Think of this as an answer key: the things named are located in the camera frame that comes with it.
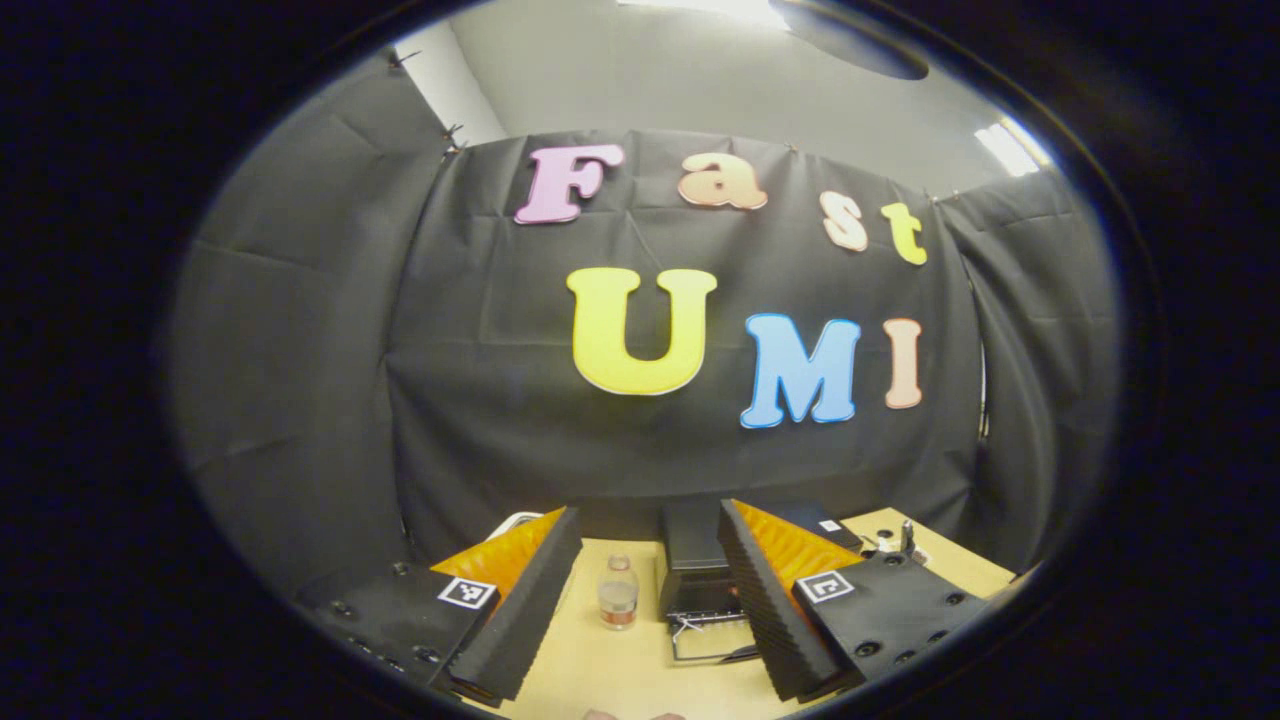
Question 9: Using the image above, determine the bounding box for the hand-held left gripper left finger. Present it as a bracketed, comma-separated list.
[295, 504, 584, 702]

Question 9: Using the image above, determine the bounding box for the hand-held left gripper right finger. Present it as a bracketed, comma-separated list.
[717, 496, 994, 702]

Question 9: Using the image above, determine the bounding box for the black electric oven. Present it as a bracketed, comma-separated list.
[657, 499, 867, 664]

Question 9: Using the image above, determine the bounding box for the white toaster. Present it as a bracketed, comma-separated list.
[487, 511, 547, 542]

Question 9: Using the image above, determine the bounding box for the clear plastic water bottle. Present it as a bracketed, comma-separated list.
[597, 554, 642, 632]

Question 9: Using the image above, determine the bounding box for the small ceiling light panel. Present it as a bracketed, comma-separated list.
[973, 117, 1051, 179]

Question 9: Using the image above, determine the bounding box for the metal wire oven rack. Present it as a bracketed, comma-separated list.
[669, 610, 747, 634]

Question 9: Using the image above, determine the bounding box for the small metal wire basket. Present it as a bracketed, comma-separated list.
[860, 519, 920, 560]

